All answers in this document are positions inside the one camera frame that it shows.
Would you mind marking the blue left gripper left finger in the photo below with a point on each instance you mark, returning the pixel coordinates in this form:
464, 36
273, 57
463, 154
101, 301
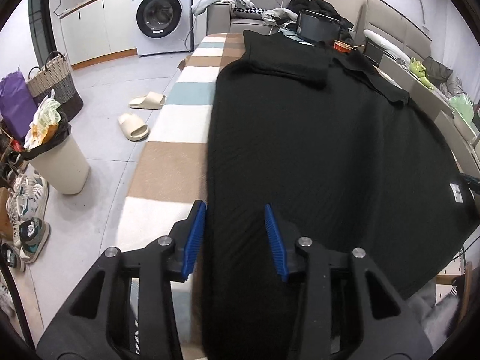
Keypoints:
187, 239

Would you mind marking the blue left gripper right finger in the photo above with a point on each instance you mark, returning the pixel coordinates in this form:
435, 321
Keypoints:
285, 243

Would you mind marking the black knit sweater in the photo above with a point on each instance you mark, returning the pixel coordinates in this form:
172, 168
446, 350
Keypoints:
343, 154

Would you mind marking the pile of black clothes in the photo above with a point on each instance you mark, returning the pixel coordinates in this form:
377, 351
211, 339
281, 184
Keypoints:
326, 9

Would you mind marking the plaid table cloth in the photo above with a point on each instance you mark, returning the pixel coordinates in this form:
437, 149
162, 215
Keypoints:
346, 307

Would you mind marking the cream slipper near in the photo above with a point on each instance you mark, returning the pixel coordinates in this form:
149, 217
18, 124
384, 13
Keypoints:
133, 127

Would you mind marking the cream slipper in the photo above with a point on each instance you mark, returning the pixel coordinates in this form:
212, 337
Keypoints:
133, 127
151, 101

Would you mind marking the cream slipper far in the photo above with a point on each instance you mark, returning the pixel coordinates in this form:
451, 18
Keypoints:
151, 101

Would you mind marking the white green sneaker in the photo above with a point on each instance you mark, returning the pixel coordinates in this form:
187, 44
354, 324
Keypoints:
33, 234

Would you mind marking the beige trash bin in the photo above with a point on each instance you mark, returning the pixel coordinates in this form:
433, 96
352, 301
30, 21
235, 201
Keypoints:
51, 149

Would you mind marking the red instant noodle cup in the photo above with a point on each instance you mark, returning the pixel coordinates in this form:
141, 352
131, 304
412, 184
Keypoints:
342, 47

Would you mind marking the black rice cooker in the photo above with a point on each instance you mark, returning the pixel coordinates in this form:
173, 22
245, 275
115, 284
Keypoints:
315, 27

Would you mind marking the green toy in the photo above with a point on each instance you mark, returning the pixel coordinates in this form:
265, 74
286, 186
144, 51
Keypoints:
419, 71

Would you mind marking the woven laundry basket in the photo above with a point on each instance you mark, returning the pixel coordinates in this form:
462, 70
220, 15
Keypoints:
56, 74

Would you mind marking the grey sofa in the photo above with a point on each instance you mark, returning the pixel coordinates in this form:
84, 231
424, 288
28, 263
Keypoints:
240, 15

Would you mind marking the purple bag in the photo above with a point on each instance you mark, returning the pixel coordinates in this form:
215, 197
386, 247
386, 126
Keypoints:
17, 105

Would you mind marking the green plastic bag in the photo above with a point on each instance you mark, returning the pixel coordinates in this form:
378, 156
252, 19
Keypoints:
464, 106

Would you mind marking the white washing machine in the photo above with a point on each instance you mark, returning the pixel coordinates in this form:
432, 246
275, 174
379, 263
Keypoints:
163, 26

